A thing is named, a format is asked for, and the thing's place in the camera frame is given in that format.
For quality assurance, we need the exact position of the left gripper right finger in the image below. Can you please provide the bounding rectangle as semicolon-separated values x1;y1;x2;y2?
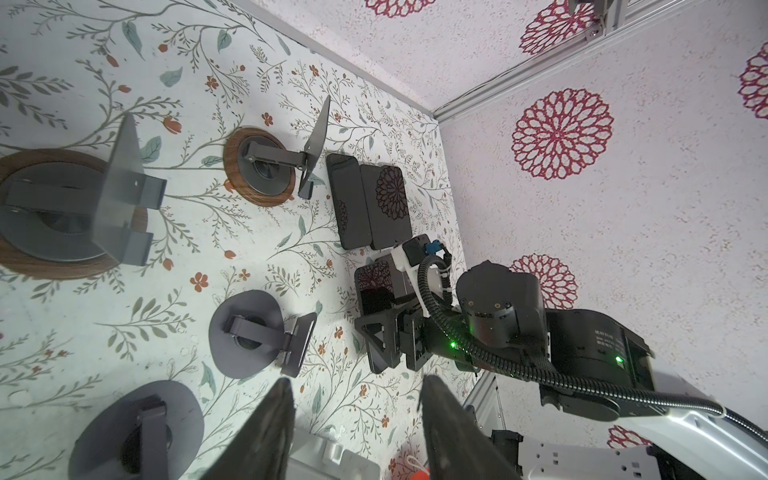
420;375;519;479

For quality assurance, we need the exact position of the white phone stand front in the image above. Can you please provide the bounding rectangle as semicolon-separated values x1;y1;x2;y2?
285;429;381;480

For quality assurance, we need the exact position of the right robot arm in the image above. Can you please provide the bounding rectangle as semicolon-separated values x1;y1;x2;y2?
354;241;767;479

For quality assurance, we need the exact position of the grey phone stand left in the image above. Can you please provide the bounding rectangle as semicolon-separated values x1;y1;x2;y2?
68;380;204;479

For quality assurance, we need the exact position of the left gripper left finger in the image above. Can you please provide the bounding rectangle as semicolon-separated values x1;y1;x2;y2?
202;377;296;480

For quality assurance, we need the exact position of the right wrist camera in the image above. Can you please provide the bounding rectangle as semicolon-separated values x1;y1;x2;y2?
391;234;454;317

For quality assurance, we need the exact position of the red shark plush toy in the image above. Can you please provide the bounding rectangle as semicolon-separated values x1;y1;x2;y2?
385;444;430;480

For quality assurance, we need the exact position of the grey phone stand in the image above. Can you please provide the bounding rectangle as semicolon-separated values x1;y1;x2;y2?
68;380;204;479
208;290;317;379

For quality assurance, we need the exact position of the wooden base stand back-right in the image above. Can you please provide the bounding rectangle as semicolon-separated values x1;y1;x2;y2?
223;97;331;207

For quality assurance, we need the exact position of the grey phone stand middle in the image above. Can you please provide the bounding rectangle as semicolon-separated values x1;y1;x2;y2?
208;290;317;379

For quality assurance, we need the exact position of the purple-edged phone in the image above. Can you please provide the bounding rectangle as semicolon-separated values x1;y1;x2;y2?
354;254;416;316

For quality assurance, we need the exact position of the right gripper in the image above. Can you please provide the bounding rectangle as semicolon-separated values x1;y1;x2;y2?
353;299;475;373

